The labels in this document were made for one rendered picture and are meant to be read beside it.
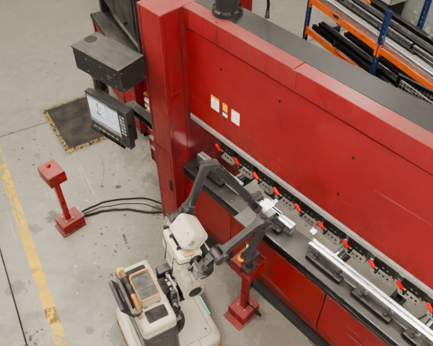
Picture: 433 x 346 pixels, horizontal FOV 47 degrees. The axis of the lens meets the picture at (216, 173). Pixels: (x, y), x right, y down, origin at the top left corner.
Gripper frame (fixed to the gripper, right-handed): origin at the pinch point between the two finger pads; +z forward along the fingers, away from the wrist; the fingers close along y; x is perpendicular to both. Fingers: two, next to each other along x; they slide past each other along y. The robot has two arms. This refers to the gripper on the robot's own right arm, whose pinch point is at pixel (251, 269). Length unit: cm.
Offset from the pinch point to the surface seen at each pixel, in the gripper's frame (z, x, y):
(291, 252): -6.8, -16.0, 26.7
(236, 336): 66, -5, -38
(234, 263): -4.1, 12.0, -5.5
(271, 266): 24.2, -1.0, 17.2
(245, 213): -20.5, 25.7, 25.3
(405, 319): -13, -102, 35
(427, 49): -6, 16, 252
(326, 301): 10, -54, 19
